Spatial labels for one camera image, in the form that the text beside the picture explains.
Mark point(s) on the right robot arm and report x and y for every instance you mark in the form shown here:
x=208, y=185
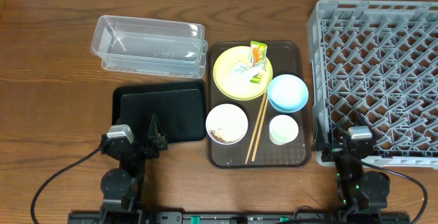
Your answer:
x=364, y=193

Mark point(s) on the white tissue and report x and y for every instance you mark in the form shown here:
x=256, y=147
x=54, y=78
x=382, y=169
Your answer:
x=240, y=71

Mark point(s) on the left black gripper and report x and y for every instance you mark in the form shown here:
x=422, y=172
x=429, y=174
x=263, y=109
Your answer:
x=135, y=145

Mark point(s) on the brown serving tray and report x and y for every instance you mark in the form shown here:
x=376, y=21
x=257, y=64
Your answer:
x=292, y=154

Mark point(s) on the pink-white rice bowl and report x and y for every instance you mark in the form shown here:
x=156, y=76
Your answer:
x=226, y=124

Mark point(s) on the black plastic tray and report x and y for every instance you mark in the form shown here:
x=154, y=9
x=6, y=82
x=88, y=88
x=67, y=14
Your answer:
x=180, y=107

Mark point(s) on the green orange snack wrapper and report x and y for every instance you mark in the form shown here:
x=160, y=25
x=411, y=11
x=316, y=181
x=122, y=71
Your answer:
x=257, y=60

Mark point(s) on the pale green cup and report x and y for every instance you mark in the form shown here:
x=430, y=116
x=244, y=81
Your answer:
x=283, y=129

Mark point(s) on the grey dishwasher rack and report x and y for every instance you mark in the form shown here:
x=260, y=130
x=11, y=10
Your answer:
x=377, y=61

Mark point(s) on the light blue bowl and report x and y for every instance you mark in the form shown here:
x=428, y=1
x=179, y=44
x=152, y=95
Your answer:
x=288, y=93

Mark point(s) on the clear plastic waste bin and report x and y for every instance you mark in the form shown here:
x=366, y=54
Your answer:
x=150, y=46

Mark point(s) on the yellow plate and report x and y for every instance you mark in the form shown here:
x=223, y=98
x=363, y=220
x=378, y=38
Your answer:
x=236, y=85

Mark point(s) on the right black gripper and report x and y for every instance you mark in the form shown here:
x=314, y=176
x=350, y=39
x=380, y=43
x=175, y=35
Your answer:
x=339, y=149

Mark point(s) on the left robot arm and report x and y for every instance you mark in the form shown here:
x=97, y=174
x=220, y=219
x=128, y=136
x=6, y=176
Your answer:
x=122, y=186

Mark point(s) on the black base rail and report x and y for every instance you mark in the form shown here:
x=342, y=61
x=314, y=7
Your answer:
x=202, y=218

